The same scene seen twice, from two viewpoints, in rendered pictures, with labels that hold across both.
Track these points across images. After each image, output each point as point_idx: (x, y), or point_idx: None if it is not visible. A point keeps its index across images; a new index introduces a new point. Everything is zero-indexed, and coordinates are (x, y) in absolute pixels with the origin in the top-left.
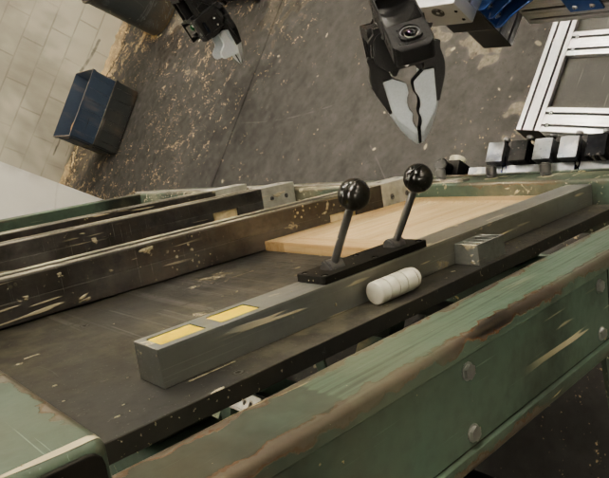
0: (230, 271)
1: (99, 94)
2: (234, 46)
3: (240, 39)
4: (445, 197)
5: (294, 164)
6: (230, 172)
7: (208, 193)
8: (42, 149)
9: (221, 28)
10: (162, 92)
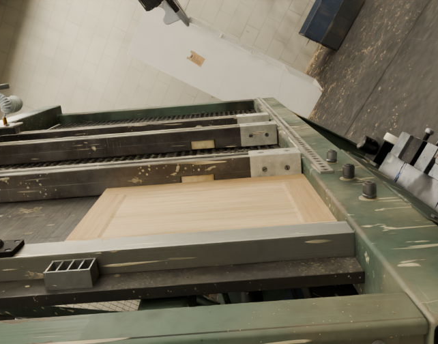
0: (41, 209)
1: (331, 2)
2: (175, 14)
3: (178, 8)
4: (305, 184)
5: (426, 85)
6: (387, 81)
7: (230, 118)
8: (299, 41)
9: (160, 0)
10: (377, 2)
